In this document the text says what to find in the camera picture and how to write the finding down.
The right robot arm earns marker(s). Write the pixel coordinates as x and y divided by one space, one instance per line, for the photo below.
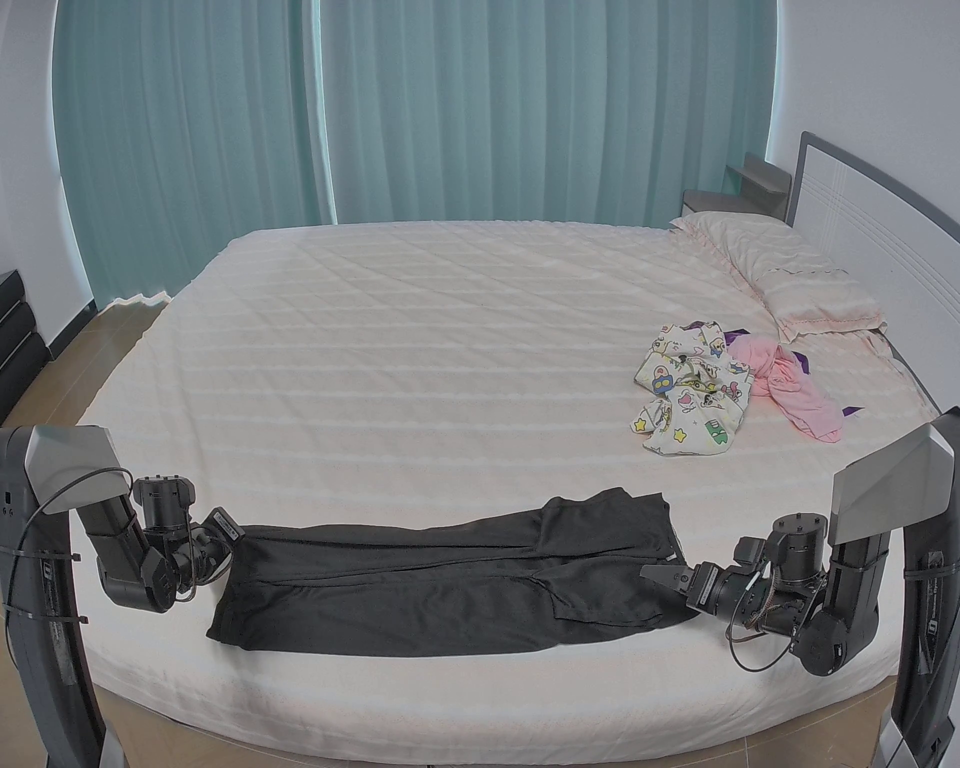
847 600

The bed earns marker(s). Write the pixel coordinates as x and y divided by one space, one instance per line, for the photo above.
450 337

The pink garment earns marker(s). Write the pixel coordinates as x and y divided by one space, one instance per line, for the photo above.
802 405

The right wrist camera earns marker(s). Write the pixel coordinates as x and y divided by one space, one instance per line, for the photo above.
750 553

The pale pink pillow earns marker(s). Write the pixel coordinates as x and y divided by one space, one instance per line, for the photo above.
795 277

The black chest of drawers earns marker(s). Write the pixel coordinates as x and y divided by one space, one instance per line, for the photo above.
15 337

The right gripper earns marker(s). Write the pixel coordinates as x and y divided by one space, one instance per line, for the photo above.
716 589

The white printed pyjama top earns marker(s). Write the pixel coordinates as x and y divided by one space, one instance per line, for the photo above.
697 420

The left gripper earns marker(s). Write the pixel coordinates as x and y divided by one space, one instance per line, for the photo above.
217 544

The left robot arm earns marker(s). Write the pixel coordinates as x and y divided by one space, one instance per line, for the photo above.
120 555

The black T-shirt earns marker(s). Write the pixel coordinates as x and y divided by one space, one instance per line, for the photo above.
412 592

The grey bedside table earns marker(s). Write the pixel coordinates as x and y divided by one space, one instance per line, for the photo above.
712 201

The blue-green curtain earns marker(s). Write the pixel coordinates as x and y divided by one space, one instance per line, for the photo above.
187 150
540 112

